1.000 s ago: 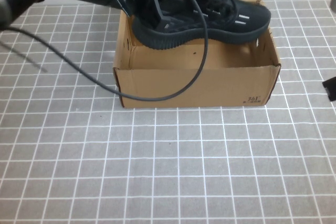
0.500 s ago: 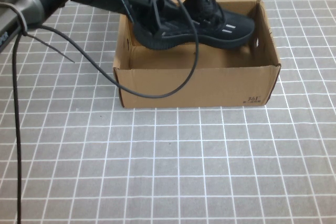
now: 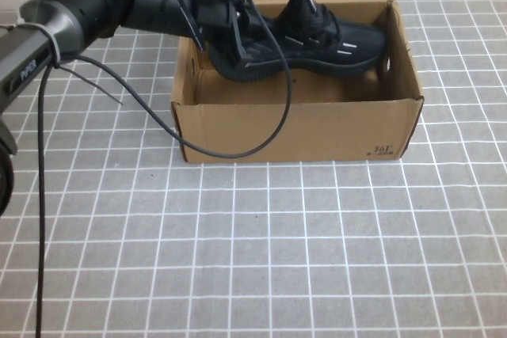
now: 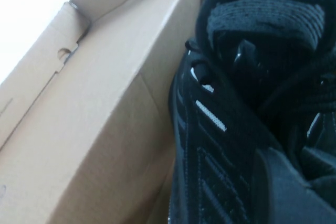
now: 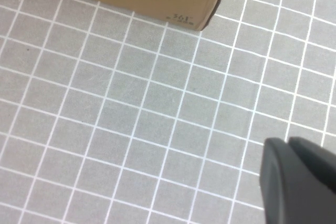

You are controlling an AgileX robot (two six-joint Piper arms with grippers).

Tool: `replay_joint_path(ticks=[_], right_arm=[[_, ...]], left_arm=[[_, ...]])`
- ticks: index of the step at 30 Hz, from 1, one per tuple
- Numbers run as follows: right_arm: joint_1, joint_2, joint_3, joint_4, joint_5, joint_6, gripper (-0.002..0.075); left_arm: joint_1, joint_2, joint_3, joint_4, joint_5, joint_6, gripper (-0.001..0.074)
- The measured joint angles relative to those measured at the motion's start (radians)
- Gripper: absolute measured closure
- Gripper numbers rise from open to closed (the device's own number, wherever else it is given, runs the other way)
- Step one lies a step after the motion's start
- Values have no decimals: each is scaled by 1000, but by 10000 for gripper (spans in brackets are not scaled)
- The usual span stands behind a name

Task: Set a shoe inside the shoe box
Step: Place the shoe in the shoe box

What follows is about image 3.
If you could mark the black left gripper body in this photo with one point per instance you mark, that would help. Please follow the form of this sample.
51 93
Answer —
162 13

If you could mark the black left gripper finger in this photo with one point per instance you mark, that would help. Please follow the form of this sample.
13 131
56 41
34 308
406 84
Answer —
239 41

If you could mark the black sneaker shoe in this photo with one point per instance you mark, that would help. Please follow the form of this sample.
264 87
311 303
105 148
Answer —
348 49

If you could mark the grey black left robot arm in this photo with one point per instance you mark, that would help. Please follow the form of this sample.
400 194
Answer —
79 17

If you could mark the brown cardboard shoe box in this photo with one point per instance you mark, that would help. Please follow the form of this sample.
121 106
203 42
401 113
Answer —
317 132

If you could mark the white zip tie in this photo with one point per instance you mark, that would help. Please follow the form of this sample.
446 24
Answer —
53 47

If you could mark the grey white-grid tablecloth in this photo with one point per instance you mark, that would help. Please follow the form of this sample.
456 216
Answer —
277 235

